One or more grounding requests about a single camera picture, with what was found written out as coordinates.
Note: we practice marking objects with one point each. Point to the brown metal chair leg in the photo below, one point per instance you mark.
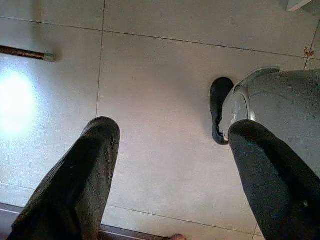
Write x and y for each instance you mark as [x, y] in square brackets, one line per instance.
[25, 53]

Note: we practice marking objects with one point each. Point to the bare person foot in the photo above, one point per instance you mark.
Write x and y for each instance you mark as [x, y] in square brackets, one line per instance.
[177, 237]

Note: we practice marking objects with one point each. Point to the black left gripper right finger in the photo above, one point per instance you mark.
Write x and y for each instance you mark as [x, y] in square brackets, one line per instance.
[280, 190]

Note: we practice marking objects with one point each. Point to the white furniture base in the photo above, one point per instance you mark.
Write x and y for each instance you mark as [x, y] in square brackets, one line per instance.
[298, 4]

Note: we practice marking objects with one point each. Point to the silver robot leg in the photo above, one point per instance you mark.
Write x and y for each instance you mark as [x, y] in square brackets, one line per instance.
[287, 100]

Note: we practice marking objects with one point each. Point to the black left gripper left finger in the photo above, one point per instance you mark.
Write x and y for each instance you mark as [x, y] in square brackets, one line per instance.
[75, 180]

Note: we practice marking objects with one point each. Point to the black robot foot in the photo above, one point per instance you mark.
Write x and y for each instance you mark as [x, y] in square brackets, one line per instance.
[220, 100]

